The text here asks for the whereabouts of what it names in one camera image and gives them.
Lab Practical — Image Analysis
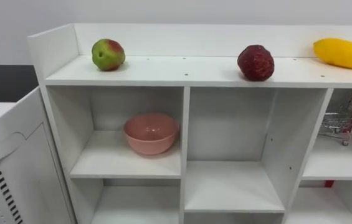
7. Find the pink bowl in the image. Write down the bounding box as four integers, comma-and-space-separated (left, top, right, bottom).
123, 113, 179, 156

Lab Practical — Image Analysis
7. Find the white shelf unit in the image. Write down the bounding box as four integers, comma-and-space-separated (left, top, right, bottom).
27, 22, 352, 224

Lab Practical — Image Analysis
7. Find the green red apple soft toy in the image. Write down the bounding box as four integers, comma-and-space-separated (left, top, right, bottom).
91, 39, 126, 72

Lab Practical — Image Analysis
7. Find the dark red strawberry soft toy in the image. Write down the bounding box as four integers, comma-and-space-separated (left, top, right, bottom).
237, 44, 275, 82

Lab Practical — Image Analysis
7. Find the white air purifier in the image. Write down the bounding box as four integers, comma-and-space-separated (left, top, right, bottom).
0, 85, 77, 224

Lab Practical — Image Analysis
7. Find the miniature metal shopping cart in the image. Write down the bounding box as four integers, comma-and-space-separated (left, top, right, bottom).
318, 90, 352, 147

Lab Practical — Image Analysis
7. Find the yellow mango soft toy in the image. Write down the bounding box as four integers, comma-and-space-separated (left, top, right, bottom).
313, 37, 352, 70

